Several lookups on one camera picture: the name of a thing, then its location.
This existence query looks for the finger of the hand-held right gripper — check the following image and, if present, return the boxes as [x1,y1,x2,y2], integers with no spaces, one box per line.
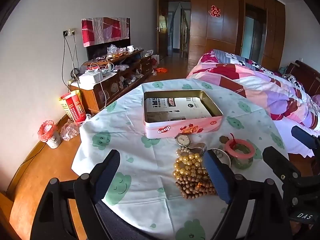
[262,146,303,188]
[291,126,320,158]

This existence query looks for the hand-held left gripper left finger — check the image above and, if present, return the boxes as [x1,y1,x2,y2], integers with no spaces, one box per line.
[30,149,122,240]

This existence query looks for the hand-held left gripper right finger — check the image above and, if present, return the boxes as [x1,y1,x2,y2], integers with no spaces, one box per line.
[202,149,293,240]

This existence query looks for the silver bangle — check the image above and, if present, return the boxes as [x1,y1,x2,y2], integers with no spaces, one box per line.
[207,149,232,168]

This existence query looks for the green jade bracelet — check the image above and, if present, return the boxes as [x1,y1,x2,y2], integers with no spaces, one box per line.
[230,150,253,170]

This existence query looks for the brown wooden bead bracelet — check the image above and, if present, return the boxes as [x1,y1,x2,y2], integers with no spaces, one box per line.
[175,175,218,199]

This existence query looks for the pink bangle with red string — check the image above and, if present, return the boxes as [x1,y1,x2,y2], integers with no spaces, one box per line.
[224,133,255,159]

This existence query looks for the large gold bead bracelet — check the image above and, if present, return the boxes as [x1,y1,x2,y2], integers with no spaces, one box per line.
[173,154,210,182]

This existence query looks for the cream pearl necklace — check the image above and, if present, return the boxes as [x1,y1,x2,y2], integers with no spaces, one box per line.
[176,146,198,157]

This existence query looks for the silver wristwatch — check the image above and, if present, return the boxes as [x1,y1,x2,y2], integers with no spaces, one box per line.
[174,133,208,154]

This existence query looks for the pink tin box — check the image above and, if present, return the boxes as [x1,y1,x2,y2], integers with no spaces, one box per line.
[141,81,224,139]

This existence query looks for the white bed sheet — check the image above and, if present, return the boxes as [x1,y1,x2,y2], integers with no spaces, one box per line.
[272,119,320,155]

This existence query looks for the white tablecloth with green print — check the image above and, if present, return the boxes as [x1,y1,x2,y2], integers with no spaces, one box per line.
[71,78,290,240]

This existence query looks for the clear plastic bag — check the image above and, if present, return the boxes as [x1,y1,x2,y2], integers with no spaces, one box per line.
[61,120,80,142]

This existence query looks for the dark wooden headboard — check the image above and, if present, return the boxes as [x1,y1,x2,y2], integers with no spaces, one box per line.
[285,60,320,95]

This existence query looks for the bin with red bag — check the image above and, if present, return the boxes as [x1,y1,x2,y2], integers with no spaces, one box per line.
[38,120,62,149]

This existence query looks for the bed with patchwork quilt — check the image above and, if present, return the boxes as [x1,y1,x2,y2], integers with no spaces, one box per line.
[186,49,320,130]

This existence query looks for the wooden TV cabinet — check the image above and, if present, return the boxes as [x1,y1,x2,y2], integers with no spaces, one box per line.
[67,49,153,115]

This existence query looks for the white box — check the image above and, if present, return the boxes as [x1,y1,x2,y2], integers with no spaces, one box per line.
[79,71,118,85]

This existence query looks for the black television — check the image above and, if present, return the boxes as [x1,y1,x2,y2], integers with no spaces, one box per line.
[86,39,131,61]

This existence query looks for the wooden wardrobe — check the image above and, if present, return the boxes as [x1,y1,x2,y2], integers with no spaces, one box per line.
[189,0,286,72]

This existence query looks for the wooden door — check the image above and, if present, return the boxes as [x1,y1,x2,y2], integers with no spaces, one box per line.
[157,0,168,58]

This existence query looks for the red patchwork cloth cover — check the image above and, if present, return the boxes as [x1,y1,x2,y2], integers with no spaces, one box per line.
[81,17,130,47]

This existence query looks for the red paper decoration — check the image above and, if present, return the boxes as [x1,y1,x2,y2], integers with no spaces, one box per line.
[209,4,222,18]

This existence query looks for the black hanging cables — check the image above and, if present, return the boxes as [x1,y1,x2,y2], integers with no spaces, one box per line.
[61,35,82,80]

